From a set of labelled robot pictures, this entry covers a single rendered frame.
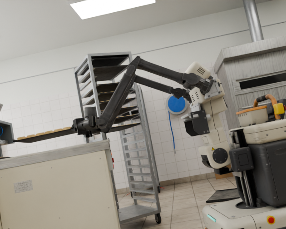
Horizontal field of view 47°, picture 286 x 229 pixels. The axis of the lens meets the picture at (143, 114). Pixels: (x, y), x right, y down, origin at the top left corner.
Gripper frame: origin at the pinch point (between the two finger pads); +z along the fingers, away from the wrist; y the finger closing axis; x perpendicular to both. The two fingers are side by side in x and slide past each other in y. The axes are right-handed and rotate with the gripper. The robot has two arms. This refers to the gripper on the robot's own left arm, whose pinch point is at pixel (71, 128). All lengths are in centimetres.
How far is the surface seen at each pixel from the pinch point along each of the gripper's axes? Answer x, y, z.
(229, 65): 353, -78, 41
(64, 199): -6.6, 41.7, 10.5
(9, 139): -2, -6, 74
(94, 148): 10.5, 14.7, -5.2
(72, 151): 1.0, 13.5, 4.2
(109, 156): 19.1, 21.7, -8.2
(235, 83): 352, -47, 38
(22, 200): -24, 37, 28
